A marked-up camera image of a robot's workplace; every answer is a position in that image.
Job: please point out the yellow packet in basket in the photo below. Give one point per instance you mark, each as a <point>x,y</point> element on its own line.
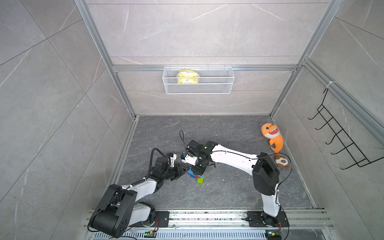
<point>186,76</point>

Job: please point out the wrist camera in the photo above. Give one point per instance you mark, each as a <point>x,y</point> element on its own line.
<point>192,153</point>
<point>162,164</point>

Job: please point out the black wire hook rack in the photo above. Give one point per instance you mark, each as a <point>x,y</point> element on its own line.
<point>349,146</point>

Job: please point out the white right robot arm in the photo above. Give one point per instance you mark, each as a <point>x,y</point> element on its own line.
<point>261,167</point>

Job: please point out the small brown white plush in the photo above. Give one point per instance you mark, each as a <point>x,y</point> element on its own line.
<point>282,162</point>

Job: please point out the metal base rail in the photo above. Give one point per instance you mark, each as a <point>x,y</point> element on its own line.
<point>296,224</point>

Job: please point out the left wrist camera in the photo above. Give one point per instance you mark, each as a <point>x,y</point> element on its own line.
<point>162,164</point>

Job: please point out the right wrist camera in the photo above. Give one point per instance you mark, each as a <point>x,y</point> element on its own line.
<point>192,153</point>

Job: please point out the aluminium frame rail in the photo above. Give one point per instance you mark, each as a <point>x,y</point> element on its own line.
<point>132,119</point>

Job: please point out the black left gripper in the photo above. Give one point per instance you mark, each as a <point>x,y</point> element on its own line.
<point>178,170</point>

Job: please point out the green lego brick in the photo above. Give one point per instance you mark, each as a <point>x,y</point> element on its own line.
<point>200,180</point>

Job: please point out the white wire mesh basket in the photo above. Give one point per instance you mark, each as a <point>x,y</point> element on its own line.
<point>204,80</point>

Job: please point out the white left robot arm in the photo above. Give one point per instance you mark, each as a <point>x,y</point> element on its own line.
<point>121,207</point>

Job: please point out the orange shark plush toy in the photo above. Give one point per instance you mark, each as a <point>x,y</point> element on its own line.
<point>272,133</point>

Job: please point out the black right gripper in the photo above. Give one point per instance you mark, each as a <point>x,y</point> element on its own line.
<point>197,171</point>

